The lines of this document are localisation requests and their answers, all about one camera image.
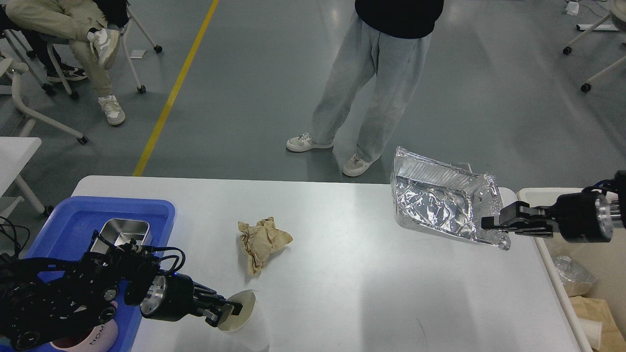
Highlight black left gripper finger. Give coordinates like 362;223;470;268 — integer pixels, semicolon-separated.
193;282;243;316
194;306;225;328

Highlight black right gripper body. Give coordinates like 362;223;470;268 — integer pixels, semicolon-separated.
550;191;612;243

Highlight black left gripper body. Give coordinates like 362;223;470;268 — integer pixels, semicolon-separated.
140;273;195;322

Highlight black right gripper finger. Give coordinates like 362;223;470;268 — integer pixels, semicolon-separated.
513;227;554;239
481;202;557;231

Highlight white paper cup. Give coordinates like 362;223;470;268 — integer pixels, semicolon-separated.
218;290;270;352

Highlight brown paper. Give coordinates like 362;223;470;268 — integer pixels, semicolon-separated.
569;296;626;352
238;217;293;276

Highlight pink mug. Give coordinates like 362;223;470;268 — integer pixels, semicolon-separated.
49;319;118;352

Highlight stainless steel rectangular container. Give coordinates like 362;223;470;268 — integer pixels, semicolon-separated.
100;218;152;246

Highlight aluminium foil tray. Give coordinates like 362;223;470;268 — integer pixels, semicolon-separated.
390;146;511;250

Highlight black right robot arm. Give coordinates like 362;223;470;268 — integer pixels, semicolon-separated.
481;170;626;243

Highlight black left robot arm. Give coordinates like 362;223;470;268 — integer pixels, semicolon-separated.
0;230;243;351

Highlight crumpled foil in bin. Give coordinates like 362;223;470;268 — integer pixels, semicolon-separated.
551;255;598;298

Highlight white plastic bin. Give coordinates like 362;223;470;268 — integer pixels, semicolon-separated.
517;187;626;337

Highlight white cup in bin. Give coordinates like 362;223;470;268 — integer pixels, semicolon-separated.
578;318;603;351

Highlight brown paper in bin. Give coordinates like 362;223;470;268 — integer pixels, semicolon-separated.
569;296;626;352

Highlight standing person grey trousers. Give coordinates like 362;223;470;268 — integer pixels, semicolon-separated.
286;0;444;177

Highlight white chair base right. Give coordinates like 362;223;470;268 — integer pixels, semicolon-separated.
562;0;626;93

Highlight white side table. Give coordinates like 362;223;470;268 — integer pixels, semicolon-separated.
0;136;54;217

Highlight seated person beige clothes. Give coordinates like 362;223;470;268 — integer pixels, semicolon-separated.
5;0;126;126

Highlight white rolling chair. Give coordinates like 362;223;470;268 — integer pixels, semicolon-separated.
37;5;163;101

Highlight white chair frame left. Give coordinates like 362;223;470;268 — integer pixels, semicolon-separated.
0;46;89;145

